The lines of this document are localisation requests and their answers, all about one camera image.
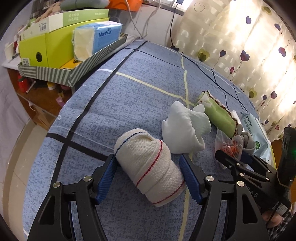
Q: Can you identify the right hand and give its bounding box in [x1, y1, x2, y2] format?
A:
[262, 210, 282, 228]

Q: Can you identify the cream bandage towel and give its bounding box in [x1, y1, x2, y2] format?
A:
[114, 128, 186, 207]

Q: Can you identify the blue bed sheet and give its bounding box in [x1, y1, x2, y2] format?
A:
[23, 40, 256, 240]

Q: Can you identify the grey remote device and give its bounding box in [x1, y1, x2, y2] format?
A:
[60, 0, 110, 11]

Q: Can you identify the orange candy plastic bag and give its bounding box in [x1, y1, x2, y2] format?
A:
[215, 129, 243, 161]

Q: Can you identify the green cardboard box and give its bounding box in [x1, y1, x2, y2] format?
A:
[18, 9, 109, 68]

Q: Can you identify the black cable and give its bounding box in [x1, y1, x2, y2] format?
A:
[169, 0, 186, 50]

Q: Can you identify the white glove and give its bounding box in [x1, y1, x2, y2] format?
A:
[162, 101, 211, 154]

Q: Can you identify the heart pattern curtain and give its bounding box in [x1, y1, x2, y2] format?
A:
[173, 1, 295, 141]

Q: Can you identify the orange tray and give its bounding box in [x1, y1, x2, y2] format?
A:
[106, 0, 143, 12]

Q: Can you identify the wet wipes pack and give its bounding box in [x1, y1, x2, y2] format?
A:
[239, 113, 276, 168]

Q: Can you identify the striped tray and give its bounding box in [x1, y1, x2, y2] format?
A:
[18, 33, 128, 87]

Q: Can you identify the blue tissue pack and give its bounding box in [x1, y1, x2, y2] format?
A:
[72, 21, 122, 61]

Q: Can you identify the green cloth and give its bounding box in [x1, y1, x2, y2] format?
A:
[193, 91, 239, 138]

